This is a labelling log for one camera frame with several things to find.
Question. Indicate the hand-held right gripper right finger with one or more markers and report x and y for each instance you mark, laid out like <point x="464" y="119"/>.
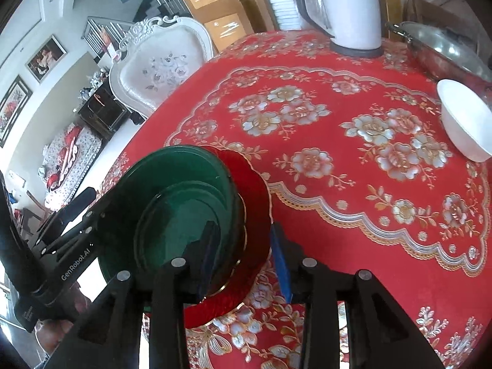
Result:
<point x="279" y="261"/>

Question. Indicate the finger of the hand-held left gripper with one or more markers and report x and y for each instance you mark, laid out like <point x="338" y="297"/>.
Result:
<point x="77" y="209"/>
<point x="82" y="228"/>

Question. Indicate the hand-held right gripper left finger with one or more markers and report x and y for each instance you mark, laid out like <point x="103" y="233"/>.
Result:
<point x="207" y="265"/>

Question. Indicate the red glass plate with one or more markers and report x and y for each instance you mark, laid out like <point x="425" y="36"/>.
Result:
<point x="253" y="192"/>

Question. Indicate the green plate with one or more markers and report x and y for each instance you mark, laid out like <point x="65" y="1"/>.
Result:
<point x="173" y="200"/>

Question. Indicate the floral covered sofa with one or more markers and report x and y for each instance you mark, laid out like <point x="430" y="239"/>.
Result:
<point x="80" y="142"/>

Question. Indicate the dark wooden cabinet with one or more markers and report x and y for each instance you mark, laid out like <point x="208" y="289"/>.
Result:
<point x="100" y="111"/>

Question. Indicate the white ornate chair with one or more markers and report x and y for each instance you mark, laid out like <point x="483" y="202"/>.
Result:
<point x="161" y="69"/>

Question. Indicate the metal stair railing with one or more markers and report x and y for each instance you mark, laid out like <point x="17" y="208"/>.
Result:
<point x="96" y="30"/>

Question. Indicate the white foam bowl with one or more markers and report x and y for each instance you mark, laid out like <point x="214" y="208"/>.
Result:
<point x="461" y="115"/>

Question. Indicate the steel pot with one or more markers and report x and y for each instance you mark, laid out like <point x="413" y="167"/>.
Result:
<point x="426" y="65"/>

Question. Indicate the stack of white panels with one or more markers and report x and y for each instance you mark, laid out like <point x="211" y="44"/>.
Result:
<point x="280" y="4"/>

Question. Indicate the white electric kettle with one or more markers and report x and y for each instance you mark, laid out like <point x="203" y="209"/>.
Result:
<point x="353" y="7"/>

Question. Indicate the glass pot lid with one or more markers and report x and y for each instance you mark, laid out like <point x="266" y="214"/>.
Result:
<point x="449" y="50"/>

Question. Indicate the framed wall picture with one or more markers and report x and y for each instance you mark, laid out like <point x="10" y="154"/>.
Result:
<point x="11" y="107"/>
<point x="46" y="57"/>

